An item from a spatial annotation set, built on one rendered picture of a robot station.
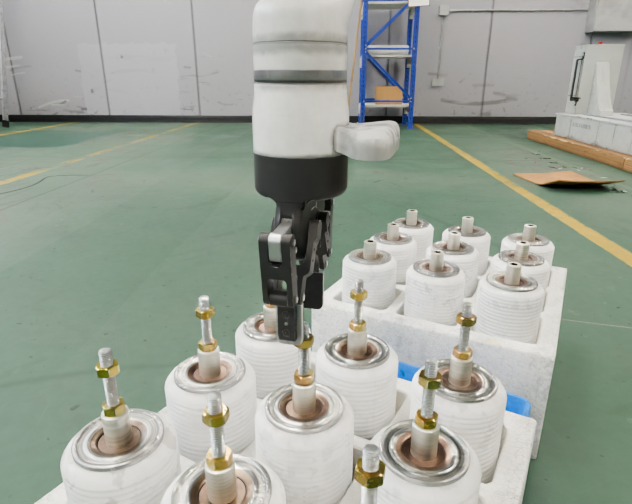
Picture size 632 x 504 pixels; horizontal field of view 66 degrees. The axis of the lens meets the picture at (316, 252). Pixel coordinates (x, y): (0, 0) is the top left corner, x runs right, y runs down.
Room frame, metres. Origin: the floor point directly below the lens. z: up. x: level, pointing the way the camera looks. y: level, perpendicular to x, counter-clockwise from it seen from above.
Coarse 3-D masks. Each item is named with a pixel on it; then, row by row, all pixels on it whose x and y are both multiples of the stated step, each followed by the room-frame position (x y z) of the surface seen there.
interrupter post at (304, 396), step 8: (296, 384) 0.38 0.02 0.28; (312, 384) 0.38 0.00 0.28; (296, 392) 0.38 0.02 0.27; (304, 392) 0.38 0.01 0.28; (312, 392) 0.38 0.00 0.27; (296, 400) 0.38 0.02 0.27; (304, 400) 0.38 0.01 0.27; (312, 400) 0.38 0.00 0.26; (296, 408) 0.38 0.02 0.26; (304, 408) 0.38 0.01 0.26; (312, 408) 0.38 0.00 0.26
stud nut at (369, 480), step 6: (360, 462) 0.23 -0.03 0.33; (360, 468) 0.23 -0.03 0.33; (384, 468) 0.23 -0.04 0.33; (360, 474) 0.22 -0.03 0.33; (366, 474) 0.22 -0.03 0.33; (372, 474) 0.22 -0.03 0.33; (378, 474) 0.22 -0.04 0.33; (384, 474) 0.23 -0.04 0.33; (360, 480) 0.22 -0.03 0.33; (366, 480) 0.22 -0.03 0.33; (372, 480) 0.22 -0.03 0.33; (378, 480) 0.22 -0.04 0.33; (366, 486) 0.22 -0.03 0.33; (372, 486) 0.22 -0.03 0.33; (378, 486) 0.22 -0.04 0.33
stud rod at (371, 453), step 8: (368, 448) 0.23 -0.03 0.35; (376, 448) 0.23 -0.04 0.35; (368, 456) 0.22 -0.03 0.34; (376, 456) 0.22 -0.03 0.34; (368, 464) 0.22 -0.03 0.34; (376, 464) 0.22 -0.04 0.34; (368, 488) 0.22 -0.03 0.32; (376, 488) 0.23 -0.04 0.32; (368, 496) 0.22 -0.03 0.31; (376, 496) 0.23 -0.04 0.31
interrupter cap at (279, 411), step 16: (288, 384) 0.42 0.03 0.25; (320, 384) 0.42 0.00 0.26; (272, 400) 0.40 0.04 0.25; (288, 400) 0.40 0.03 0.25; (320, 400) 0.40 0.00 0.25; (336, 400) 0.40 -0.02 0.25; (272, 416) 0.37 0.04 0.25; (288, 416) 0.37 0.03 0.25; (304, 416) 0.38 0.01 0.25; (320, 416) 0.37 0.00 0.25; (336, 416) 0.37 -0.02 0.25; (288, 432) 0.35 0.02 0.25; (304, 432) 0.35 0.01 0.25
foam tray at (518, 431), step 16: (400, 384) 0.53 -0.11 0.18; (400, 400) 0.52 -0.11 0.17; (400, 416) 0.47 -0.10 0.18; (512, 416) 0.47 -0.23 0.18; (512, 432) 0.44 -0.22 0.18; (528, 432) 0.44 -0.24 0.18; (512, 448) 0.41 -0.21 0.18; (528, 448) 0.41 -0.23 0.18; (192, 464) 0.39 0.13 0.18; (512, 464) 0.39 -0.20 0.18; (528, 464) 0.43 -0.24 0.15; (352, 480) 0.42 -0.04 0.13; (496, 480) 0.37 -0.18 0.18; (512, 480) 0.37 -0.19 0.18; (48, 496) 0.35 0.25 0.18; (64, 496) 0.35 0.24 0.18; (352, 496) 0.35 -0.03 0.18; (480, 496) 0.35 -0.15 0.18; (496, 496) 0.35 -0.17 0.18; (512, 496) 0.35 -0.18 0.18
